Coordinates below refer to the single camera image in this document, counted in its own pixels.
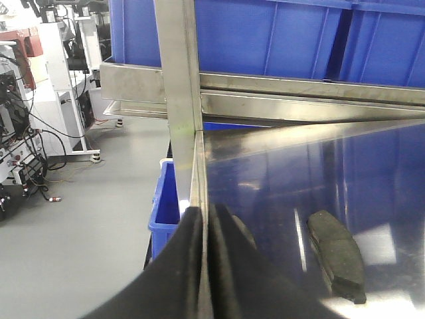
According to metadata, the blue plastic bin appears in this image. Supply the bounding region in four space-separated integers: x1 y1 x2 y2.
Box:
326 1 424 88
108 1 351 79

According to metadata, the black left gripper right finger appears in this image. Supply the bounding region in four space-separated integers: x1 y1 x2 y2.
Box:
208 203 339 318

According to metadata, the blue plastic bin right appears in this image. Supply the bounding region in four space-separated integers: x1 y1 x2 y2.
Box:
326 1 424 88

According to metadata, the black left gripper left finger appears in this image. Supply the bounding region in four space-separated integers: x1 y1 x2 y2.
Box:
85 207 203 318

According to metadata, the dark brake pad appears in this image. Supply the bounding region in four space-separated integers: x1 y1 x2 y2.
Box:
307 210 367 304
232 215 257 249

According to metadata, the white machine with cables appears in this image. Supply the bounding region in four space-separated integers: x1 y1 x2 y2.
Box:
1 1 105 210

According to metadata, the blue plastic bin left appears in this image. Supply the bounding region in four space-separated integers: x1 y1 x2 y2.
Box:
108 1 351 79

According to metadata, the stainless steel rack frame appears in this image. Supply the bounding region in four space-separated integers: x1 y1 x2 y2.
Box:
100 1 424 209

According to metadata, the small blue floor bin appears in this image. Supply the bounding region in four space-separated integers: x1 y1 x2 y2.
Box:
148 159 180 259

